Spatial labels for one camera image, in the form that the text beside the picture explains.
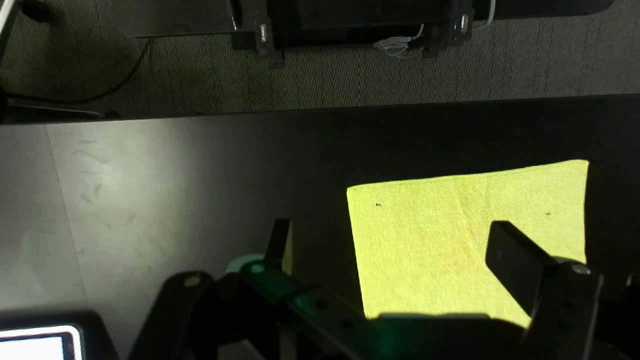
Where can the black office chair base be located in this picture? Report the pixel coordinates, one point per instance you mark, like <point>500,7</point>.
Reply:
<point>398,28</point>

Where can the tablet with white screen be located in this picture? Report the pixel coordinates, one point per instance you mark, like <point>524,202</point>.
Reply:
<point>45,339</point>

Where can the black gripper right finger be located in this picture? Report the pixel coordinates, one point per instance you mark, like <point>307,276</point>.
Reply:
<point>558,294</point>

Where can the yellow towel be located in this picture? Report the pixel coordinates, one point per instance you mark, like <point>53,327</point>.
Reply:
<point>420,245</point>

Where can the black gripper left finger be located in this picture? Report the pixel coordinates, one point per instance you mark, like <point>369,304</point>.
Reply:
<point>279,251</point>

